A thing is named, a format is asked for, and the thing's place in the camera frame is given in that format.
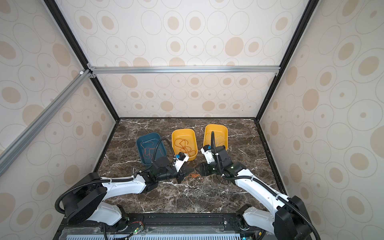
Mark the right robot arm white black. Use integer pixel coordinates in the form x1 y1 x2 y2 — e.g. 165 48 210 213
198 133 321 240

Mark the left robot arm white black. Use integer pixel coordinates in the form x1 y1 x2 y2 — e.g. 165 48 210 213
55 153 194 226

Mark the teal plastic bin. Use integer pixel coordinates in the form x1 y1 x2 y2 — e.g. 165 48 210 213
136 133 161 167

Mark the middle yellow plastic bin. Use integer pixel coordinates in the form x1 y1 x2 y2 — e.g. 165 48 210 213
172 129 198 161

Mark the yellow plastic bin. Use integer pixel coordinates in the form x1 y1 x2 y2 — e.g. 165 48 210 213
172 129 198 161
203 124 229 150

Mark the right yellow plastic bin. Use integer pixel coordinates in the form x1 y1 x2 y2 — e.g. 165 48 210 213
203 124 229 150

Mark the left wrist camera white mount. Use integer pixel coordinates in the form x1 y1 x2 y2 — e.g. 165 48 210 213
173 152 189 172

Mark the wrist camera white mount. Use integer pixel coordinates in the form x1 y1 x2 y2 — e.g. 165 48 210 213
173 152 189 172
201 145 215 164

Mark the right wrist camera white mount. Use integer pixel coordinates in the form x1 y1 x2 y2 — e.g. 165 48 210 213
201 145 215 164

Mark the red cable in bin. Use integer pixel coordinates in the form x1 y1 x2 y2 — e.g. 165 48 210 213
174 137 196 157

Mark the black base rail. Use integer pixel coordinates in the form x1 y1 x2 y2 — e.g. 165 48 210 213
54 213 276 240

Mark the horizontal aluminium frame bar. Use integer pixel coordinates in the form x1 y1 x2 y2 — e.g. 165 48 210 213
91 66 280 74

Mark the left aluminium frame bar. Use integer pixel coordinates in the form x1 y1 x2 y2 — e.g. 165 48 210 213
1 70 92 175

